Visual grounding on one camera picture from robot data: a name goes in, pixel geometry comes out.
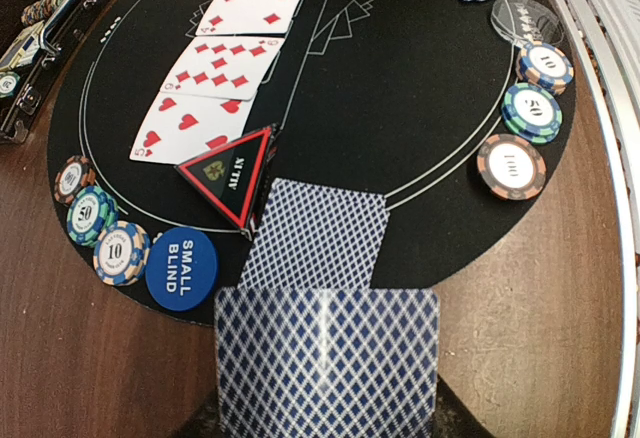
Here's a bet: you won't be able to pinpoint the blue playing card deck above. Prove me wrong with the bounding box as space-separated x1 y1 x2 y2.
215 288 440 437

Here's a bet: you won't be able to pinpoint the clear round dealer button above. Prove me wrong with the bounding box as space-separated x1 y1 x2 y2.
490 0 564 48

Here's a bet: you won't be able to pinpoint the red black chips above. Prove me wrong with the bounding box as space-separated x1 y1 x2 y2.
476 134 547 201
53 155 96 205

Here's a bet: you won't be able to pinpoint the green chip row in case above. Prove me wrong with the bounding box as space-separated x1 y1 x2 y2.
0 71 20 98

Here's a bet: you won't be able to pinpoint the green chips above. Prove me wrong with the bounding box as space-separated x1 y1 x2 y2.
66 186 119 247
501 82 563 144

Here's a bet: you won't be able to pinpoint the red triangle all-in marker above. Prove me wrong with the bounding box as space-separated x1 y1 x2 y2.
175 123 279 240

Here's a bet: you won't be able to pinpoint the front aluminium rail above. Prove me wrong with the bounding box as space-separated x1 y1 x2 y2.
554 0 639 437

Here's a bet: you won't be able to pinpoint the white blue chips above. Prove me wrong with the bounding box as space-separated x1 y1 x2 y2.
516 41 574 96
93 221 151 287

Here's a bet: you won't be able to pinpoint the black poker chip case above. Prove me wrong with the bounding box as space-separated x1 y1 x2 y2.
1 0 109 144

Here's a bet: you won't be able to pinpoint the five of hearts card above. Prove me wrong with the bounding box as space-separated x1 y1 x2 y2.
129 92 253 165

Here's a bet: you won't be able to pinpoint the blue small blind button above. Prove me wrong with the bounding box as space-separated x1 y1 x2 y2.
145 227 219 312

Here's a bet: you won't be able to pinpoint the multicolour chip row in case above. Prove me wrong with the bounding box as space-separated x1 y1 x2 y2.
21 0 63 27

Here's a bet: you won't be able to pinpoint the nine of diamonds card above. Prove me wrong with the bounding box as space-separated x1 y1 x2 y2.
160 36 285 101

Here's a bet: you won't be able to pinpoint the round black poker mat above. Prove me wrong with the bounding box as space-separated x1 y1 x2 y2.
46 0 576 327

